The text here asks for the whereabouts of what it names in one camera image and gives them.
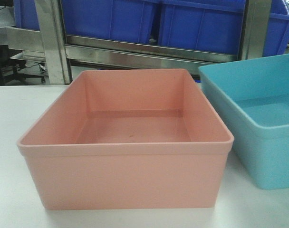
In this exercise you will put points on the pink plastic box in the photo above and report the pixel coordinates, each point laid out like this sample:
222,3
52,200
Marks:
128,139

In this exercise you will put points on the black office chair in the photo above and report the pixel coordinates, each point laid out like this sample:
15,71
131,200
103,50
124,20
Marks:
15,69

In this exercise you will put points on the steel shelf rack frame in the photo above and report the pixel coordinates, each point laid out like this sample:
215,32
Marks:
51,44

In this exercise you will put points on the large blue bin right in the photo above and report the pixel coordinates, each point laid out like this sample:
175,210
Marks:
202,25

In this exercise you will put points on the light blue plastic box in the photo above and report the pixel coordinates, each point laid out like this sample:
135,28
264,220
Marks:
252,98

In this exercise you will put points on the blue bin upper left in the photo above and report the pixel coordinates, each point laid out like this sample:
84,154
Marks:
25,14

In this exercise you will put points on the large blue bin left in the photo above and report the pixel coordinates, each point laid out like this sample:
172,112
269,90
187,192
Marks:
120,20

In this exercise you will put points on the large blue bin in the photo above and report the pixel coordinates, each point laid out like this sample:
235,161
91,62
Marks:
202,25
120,20

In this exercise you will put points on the tilted blue bin behind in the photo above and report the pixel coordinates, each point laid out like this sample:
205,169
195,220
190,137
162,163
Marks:
277,36

